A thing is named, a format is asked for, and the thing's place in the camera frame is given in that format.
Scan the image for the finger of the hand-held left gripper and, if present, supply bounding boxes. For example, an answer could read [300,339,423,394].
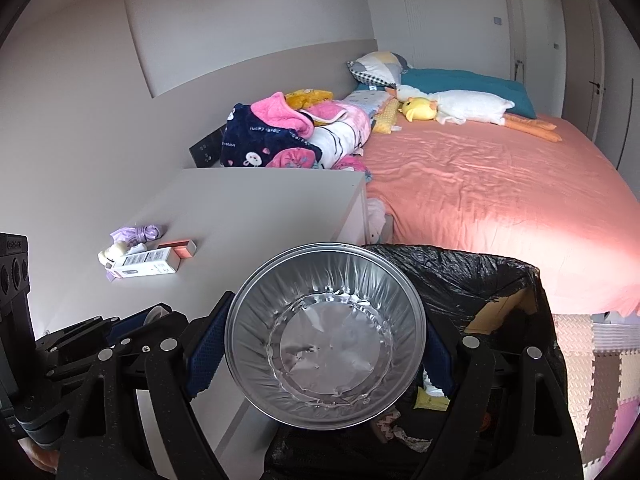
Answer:
[35,316,120,385]
[109,302,188,357]

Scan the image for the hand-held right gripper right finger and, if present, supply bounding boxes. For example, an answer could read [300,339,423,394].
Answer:
[417,317,583,480]

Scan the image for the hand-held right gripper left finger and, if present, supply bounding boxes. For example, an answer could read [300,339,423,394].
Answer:
[57,292,236,480]

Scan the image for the trash bin with black bag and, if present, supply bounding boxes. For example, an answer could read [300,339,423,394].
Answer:
[265,242,583,480]

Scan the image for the pale snack wrapper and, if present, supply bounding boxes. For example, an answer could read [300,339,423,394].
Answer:
[372,410,433,455]

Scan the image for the round foil bowl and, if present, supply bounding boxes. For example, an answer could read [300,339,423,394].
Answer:
[224,242,427,430]

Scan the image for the person's left hand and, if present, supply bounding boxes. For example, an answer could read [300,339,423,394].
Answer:
[17,437,60,476]

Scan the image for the yellow snack packet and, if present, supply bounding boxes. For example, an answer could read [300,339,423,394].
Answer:
[414,385,450,412]

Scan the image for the white carton box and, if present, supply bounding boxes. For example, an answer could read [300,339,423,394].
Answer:
[111,247,181,281]

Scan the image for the white foam toy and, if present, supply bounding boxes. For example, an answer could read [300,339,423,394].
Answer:
[97,242,146,267]

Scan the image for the small pink box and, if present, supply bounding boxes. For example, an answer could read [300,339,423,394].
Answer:
[157,240,197,260]

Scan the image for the purple plastic bag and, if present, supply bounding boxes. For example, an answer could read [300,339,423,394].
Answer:
[109,224,165,252]

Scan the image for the white printed cloth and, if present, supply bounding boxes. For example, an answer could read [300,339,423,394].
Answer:
[367,199,396,242]

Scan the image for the bed with pink sheet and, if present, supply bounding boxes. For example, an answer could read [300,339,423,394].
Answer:
[345,67,640,318]

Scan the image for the foam floor mats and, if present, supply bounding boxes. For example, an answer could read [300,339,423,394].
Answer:
[552,310,640,467]

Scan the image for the white desk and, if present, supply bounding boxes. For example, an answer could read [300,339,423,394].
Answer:
[27,167,370,480]

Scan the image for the navy printed blanket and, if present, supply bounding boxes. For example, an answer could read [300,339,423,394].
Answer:
[220,103,323,169]

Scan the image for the white pink printed blanket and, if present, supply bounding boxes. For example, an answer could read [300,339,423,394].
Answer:
[307,107,373,171]

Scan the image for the yellow dotted pillow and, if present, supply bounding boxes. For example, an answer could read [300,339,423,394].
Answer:
[372,97,402,136]

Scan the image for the yellow duck plush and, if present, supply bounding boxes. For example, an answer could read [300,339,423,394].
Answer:
[401,97,439,124]

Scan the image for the white goose plush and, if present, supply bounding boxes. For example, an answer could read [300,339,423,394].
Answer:
[385,85,558,144]

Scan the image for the pink fleece blanket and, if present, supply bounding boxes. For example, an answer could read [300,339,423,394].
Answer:
[250,92,351,139]

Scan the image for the light blue pillow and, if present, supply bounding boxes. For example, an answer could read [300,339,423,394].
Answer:
[342,85,397,117]

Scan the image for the white plush duck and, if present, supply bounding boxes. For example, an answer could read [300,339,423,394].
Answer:
[400,67,537,120]

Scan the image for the yellow plush cloth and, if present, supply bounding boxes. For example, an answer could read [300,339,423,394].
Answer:
[285,89,335,111]

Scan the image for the patchwork pillow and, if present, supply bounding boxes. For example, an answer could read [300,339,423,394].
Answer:
[347,51,414,89]

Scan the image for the white door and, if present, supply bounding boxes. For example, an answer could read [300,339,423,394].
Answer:
[500,0,608,142]

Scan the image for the black wall socket panel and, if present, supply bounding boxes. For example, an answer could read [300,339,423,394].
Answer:
[189,127,226,168]

